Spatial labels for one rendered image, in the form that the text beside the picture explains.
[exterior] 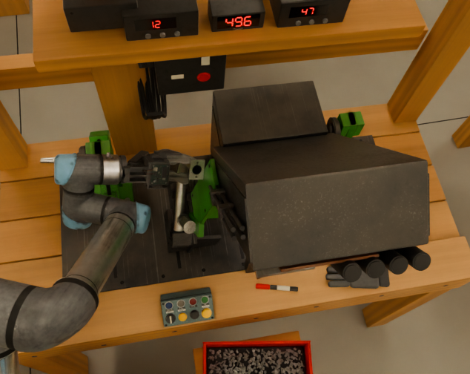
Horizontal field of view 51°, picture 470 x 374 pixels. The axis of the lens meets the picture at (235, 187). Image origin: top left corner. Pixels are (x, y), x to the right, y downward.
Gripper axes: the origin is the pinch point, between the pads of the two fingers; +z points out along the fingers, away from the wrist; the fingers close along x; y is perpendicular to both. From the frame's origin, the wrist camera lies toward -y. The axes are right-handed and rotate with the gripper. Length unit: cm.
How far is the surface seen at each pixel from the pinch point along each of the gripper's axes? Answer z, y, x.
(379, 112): 80, -30, 13
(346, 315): 101, -47, -89
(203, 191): 2.6, 3.0, -5.7
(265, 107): 21.0, -4.1, 16.8
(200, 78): -1.9, 4.1, 24.4
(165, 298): -4.3, -0.2, -40.3
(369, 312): 106, -38, -82
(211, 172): 2.4, 8.1, 1.3
